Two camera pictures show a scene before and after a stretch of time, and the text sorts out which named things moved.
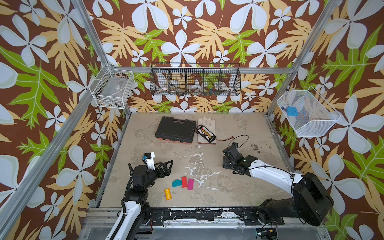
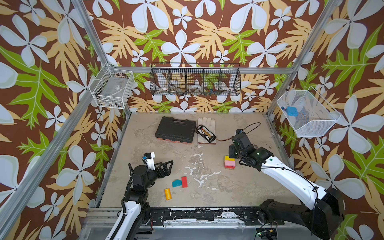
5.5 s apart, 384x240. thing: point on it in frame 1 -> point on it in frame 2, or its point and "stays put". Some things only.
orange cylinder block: (168, 194) stays put
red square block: (184, 182) stays put
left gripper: (166, 172) stays put
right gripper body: (231, 158) -> (238, 140)
